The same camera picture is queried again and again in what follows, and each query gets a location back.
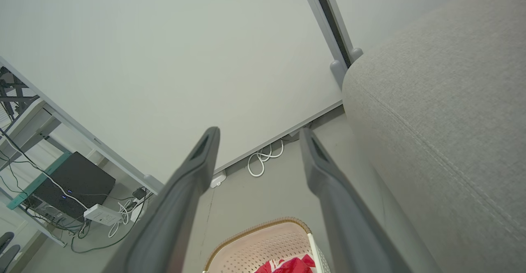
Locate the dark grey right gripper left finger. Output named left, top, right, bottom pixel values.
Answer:
left=103, top=127, right=221, bottom=273

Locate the desk frame with shelf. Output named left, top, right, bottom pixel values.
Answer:
left=0, top=97, right=62, bottom=171

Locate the black computer box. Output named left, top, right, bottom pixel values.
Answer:
left=25, top=152, right=116, bottom=220

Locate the grey partition post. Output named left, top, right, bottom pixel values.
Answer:
left=297, top=0, right=364, bottom=86

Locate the white power strip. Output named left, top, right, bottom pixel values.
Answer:
left=83, top=204, right=123, bottom=227

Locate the beige perforated laundry basket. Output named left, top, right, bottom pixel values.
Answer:
left=202, top=217, right=331, bottom=273

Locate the white coiled cable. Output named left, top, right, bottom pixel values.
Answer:
left=247, top=139, right=285, bottom=178

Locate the white power strip cable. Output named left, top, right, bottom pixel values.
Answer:
left=108, top=201, right=132, bottom=238

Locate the red garment with white stripes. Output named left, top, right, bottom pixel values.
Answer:
left=254, top=254, right=317, bottom=273

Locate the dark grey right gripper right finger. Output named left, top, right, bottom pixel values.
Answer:
left=299, top=127, right=412, bottom=273

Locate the black office chair base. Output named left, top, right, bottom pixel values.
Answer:
left=0, top=232, right=21, bottom=272

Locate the grey fabric sofa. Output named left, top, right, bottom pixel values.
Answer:
left=342, top=0, right=526, bottom=273

